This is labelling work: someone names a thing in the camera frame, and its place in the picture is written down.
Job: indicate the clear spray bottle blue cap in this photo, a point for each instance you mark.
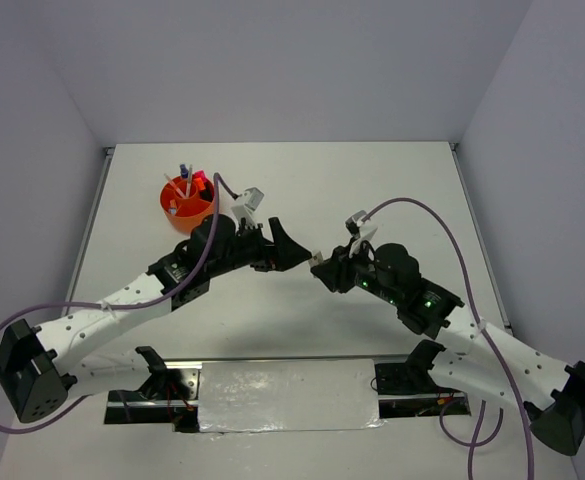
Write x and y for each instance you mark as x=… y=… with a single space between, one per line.
x=184 y=172

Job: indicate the orange black highlighter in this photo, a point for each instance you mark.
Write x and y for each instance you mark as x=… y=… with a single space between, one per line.
x=203 y=190

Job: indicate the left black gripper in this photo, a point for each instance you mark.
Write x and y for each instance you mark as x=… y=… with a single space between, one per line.
x=280 y=255

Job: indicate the orange round desk organizer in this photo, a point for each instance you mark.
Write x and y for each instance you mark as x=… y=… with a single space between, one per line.
x=191 y=211

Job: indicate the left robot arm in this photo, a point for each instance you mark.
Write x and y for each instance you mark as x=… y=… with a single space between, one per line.
x=43 y=366

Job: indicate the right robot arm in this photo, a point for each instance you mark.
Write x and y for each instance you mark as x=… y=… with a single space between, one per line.
x=460 y=352

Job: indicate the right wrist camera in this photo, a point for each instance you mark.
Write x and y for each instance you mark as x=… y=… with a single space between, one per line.
x=361 y=230

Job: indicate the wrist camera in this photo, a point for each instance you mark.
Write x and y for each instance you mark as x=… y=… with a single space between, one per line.
x=361 y=230
x=246 y=204

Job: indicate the clear orange pen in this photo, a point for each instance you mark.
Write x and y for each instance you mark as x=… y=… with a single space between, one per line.
x=174 y=185

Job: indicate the clear green pen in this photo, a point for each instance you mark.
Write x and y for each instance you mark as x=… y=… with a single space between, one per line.
x=189 y=179

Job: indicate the silver taped plate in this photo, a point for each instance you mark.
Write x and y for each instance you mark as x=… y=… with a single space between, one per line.
x=287 y=396

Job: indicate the pink black highlighter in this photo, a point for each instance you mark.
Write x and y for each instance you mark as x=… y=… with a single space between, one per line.
x=200 y=175

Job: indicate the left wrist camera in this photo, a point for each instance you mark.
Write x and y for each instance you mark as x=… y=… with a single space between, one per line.
x=246 y=204

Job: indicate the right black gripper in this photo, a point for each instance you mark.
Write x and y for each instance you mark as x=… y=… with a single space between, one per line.
x=337 y=269

